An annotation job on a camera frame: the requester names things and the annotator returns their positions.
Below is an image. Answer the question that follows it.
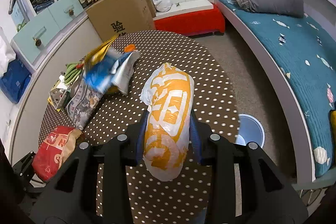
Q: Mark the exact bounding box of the orange white plastic bag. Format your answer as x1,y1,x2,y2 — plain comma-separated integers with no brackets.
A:
140,63,194,182

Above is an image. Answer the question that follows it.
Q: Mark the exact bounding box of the brown polka dot tablecloth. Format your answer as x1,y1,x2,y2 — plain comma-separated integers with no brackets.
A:
31,31,239,223

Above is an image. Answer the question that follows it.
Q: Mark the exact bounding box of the orange bottle cap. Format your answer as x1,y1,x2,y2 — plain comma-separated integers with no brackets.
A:
123,44,136,53

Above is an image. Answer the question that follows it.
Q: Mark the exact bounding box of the newspaper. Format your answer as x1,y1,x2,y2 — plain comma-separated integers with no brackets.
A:
66,79,103,130

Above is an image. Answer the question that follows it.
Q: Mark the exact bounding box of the red paper bag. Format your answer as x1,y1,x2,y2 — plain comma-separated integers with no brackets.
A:
32,126,83,182

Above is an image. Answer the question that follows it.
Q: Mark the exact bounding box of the mint drawer cabinet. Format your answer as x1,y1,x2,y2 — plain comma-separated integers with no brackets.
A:
14,0,83,63

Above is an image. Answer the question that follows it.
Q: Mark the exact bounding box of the blue storage bag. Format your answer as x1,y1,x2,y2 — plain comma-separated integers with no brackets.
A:
0,58,31,104

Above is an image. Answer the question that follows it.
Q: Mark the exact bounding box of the blue silver snack bag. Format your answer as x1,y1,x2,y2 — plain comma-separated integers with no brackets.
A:
84,47,141,95

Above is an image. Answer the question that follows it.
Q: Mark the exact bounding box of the red bench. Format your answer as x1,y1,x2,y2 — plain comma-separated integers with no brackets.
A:
154,3,226,36

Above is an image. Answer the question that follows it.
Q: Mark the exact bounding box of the light blue trash bin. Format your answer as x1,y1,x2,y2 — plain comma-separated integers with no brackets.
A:
235,114,265,148

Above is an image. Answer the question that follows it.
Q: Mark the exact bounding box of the teal bed mattress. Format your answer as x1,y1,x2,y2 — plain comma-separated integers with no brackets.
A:
215,0,335,182

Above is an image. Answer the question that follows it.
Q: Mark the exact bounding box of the large cardboard box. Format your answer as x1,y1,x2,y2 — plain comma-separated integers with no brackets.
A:
86,0,155,41

